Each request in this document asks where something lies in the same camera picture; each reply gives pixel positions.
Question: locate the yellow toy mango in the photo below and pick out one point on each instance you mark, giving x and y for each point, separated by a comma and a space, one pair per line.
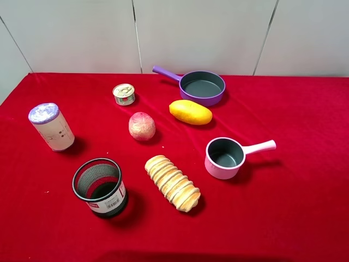
190, 112

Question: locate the black mesh pen holder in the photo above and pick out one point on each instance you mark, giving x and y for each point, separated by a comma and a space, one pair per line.
99, 183

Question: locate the purple toy frying pan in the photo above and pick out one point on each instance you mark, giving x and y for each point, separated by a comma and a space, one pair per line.
202, 87

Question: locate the small tin can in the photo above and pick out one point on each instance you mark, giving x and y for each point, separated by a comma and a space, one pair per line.
124, 94

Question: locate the toy bread loaf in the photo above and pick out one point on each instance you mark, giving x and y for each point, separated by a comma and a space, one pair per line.
172, 183

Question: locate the red velvet tablecloth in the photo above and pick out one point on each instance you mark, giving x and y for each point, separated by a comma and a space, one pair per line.
286, 204

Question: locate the pink toy saucepan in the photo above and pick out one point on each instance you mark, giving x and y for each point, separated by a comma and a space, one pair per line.
224, 156

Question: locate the white canister purple lid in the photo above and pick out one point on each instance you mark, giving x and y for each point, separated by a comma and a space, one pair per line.
50, 123

